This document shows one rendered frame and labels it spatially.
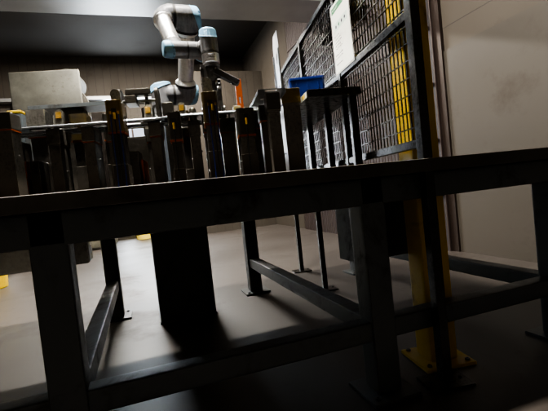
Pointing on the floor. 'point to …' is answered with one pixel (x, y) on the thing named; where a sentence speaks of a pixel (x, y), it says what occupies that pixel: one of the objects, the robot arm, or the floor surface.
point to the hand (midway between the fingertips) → (221, 110)
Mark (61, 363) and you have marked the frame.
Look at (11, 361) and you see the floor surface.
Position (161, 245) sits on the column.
